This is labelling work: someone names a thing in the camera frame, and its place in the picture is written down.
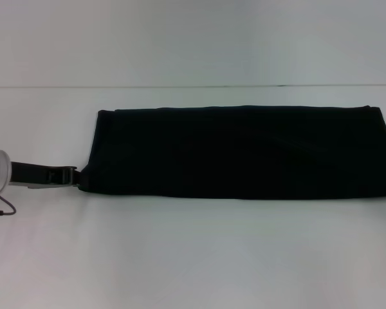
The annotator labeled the left gripper black cable with plug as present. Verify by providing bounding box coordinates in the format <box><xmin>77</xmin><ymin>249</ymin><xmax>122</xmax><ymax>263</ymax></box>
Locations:
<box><xmin>0</xmin><ymin>194</ymin><xmax>17</xmax><ymax>217</ymax></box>

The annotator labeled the black t-shirt with FREE print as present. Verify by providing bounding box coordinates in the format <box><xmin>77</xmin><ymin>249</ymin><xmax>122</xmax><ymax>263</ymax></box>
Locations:
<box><xmin>82</xmin><ymin>104</ymin><xmax>386</xmax><ymax>200</ymax></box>

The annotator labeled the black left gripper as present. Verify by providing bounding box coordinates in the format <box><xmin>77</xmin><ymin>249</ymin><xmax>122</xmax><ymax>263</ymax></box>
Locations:
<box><xmin>8</xmin><ymin>160</ymin><xmax>88</xmax><ymax>191</ymax></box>

